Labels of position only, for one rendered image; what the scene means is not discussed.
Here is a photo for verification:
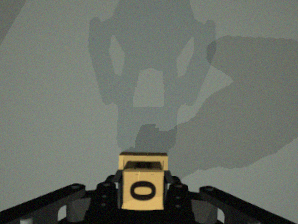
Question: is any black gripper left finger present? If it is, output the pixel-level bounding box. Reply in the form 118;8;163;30
0;170;123;224

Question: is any tan rectangular tray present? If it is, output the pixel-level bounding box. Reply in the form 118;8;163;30
119;152;168;170

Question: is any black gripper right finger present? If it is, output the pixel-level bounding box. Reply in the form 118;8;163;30
161;170;296;224

